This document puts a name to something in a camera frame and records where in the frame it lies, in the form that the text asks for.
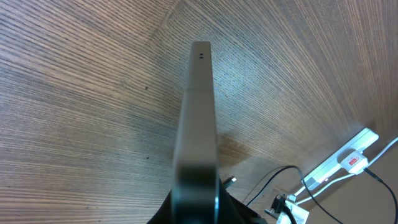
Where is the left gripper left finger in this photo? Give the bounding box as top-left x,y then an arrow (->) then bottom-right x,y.
147,191 -> 174,224

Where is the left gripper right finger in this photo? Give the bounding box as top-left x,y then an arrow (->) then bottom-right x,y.
217,180 -> 267,224

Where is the black USB charging cable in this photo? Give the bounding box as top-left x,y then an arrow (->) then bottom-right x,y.
222,165 -> 398,224

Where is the Galaxy smartphone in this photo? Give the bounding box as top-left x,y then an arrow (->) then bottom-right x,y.
171,42 -> 219,223

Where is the white USB charger plug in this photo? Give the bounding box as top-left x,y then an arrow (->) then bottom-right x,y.
338,149 -> 369,175

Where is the white power strip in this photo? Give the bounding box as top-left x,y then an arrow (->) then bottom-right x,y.
304,128 -> 379,190

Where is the white power strip cord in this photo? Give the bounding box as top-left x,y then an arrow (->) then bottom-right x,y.
287,136 -> 398,206

